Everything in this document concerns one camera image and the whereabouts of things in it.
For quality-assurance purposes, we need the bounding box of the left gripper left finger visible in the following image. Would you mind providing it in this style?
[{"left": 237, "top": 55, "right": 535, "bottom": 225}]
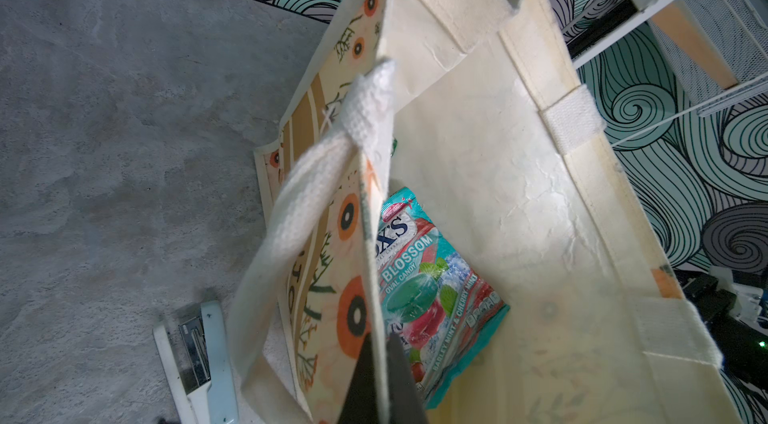
[{"left": 337, "top": 335, "right": 379, "bottom": 424}]

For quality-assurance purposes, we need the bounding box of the cream canvas grocery bag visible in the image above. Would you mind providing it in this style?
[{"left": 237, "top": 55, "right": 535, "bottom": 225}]
[{"left": 227, "top": 0, "right": 740, "bottom": 423}]

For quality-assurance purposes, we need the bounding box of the white stapler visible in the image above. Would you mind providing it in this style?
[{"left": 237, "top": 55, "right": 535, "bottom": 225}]
[{"left": 153, "top": 300, "right": 240, "bottom": 424}]

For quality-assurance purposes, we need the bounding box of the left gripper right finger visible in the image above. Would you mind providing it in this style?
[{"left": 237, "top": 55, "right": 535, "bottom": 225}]
[{"left": 386, "top": 334, "right": 428, "bottom": 424}]

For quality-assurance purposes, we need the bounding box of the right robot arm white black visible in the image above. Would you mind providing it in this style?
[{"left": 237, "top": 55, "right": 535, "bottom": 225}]
[{"left": 675, "top": 271, "right": 767, "bottom": 391}]

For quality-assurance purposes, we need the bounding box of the white wooden two-tier shelf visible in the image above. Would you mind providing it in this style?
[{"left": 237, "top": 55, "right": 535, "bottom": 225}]
[{"left": 568, "top": 0, "right": 767, "bottom": 149}]

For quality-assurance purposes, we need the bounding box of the teal red snack bag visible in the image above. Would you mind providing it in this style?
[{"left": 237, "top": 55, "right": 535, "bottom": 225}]
[{"left": 375, "top": 188, "right": 509, "bottom": 409}]

